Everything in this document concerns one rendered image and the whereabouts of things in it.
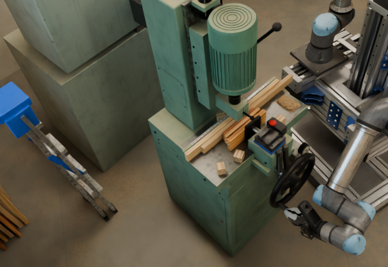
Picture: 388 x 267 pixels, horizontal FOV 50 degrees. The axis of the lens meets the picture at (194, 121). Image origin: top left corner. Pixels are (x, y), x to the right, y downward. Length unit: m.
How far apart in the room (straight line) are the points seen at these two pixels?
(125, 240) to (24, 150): 1.11
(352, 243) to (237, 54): 0.78
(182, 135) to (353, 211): 0.85
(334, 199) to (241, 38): 0.70
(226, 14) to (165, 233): 1.57
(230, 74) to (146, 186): 1.47
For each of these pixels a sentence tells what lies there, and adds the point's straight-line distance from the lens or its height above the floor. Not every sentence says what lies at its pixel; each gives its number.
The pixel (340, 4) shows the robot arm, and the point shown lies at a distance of 2.29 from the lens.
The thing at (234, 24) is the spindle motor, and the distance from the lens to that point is 1.46.
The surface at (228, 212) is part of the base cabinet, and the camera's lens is 2.06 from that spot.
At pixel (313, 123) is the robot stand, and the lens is 2.84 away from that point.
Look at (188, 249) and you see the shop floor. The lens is 2.61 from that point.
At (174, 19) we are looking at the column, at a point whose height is 1.47.
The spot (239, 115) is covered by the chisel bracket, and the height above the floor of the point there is 1.04.
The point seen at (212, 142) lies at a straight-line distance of 1.82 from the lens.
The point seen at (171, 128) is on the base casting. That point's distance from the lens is 2.07.
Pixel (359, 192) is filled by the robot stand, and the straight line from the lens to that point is 2.61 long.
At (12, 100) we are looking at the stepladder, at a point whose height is 1.16.
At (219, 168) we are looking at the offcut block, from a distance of 1.73.
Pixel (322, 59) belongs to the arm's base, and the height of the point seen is 0.85.
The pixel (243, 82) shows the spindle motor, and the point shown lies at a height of 1.26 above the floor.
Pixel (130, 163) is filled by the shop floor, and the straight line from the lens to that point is 2.97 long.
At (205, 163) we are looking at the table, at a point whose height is 0.90.
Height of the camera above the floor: 2.40
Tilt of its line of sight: 51 degrees down
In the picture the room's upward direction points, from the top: 9 degrees counter-clockwise
